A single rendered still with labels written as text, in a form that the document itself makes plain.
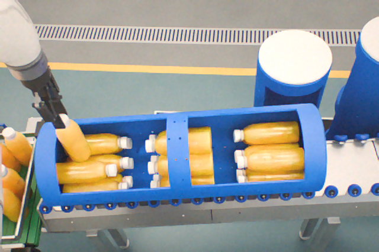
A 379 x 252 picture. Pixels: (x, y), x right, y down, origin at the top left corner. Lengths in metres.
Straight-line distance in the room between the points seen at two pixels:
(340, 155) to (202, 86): 1.50
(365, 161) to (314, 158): 0.38
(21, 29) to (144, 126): 0.68
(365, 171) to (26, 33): 1.19
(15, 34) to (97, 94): 2.10
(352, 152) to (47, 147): 1.05
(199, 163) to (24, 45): 0.64
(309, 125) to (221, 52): 1.89
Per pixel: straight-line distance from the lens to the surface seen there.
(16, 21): 0.99
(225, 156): 1.57
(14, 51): 1.02
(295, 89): 1.71
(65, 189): 1.47
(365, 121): 2.11
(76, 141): 1.35
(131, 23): 3.46
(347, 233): 2.57
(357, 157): 1.68
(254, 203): 1.55
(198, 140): 1.35
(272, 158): 1.37
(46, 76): 1.13
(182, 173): 1.31
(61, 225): 1.69
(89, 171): 1.42
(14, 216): 1.66
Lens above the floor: 2.35
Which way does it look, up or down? 57 degrees down
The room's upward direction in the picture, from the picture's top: 8 degrees counter-clockwise
